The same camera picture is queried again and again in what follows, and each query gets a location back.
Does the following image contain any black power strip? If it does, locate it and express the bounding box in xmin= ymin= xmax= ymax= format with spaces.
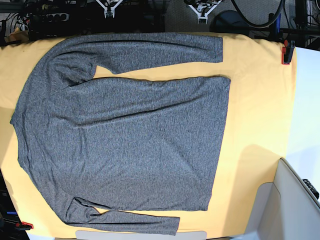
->
xmin=27 ymin=12 xmax=70 ymax=23

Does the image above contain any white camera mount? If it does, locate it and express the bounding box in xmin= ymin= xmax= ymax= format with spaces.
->
xmin=96 ymin=0 xmax=123 ymax=18
xmin=184 ymin=0 xmax=222 ymax=24

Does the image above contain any white plastic bin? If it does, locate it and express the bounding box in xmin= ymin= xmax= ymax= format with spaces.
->
xmin=242 ymin=158 xmax=320 ymax=240

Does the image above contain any red black clamp right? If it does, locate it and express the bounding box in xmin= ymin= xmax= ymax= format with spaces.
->
xmin=281 ymin=40 xmax=296 ymax=65

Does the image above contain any grey tray edge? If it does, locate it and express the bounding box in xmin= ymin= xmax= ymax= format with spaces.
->
xmin=75 ymin=230 xmax=207 ymax=240

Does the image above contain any black remote control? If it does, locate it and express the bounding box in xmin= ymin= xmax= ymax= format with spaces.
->
xmin=302 ymin=179 xmax=320 ymax=200

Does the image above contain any yellow table cloth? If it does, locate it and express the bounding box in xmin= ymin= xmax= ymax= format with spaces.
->
xmin=0 ymin=34 xmax=297 ymax=238

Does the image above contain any red black clamp left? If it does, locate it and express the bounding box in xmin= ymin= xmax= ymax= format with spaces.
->
xmin=14 ymin=222 xmax=34 ymax=231

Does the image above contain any black round chair base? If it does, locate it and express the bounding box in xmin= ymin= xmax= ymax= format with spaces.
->
xmin=209 ymin=10 xmax=250 ymax=36

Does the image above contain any grey long-sleeve shirt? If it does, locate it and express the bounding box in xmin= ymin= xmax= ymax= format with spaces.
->
xmin=10 ymin=33 xmax=231 ymax=235

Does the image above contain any red black clamp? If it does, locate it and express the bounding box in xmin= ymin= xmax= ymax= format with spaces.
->
xmin=14 ymin=222 xmax=34 ymax=231
xmin=281 ymin=40 xmax=296 ymax=65

